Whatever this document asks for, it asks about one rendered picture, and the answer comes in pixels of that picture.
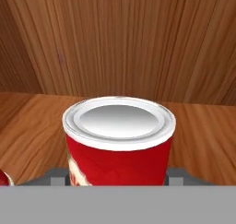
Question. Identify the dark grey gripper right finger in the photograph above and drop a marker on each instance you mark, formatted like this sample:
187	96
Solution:
178	176

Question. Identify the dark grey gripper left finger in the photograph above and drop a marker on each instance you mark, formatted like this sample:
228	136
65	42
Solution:
55	177

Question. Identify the red food can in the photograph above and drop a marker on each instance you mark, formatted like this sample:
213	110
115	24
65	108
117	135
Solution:
4	179
119	147

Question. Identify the wooden cabinet interior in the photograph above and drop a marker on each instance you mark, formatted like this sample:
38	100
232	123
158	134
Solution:
123	46

